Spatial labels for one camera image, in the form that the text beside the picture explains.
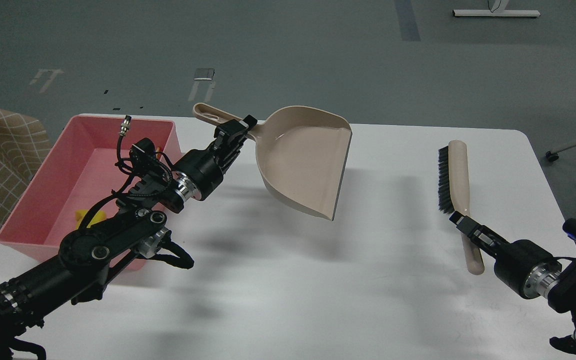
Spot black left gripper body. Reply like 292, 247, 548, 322
174, 148, 226, 201

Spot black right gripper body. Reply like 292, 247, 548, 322
493, 239, 562, 300

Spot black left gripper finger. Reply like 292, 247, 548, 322
210, 131, 242, 173
214, 115, 258, 145

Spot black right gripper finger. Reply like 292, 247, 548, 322
455, 219, 501, 259
449, 210, 510, 248

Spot beige hand brush black bristles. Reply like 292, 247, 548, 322
438, 139, 485, 276

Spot beige plastic dustpan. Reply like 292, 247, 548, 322
192, 102, 353, 222

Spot yellow sponge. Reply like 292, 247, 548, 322
75, 208, 106, 230

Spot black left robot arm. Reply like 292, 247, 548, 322
0, 115, 258, 360

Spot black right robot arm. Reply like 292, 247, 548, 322
449, 211, 576, 355

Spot pink plastic bin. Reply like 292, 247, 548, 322
0, 114, 183, 272

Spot white desk base foot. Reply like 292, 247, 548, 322
452, 0, 541, 19

